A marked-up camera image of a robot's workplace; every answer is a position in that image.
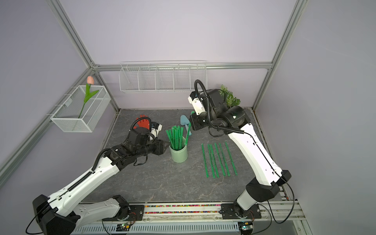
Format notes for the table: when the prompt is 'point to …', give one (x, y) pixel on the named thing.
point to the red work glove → (144, 123)
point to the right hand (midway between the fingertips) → (191, 118)
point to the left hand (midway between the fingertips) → (166, 143)
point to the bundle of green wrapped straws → (175, 135)
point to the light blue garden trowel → (184, 121)
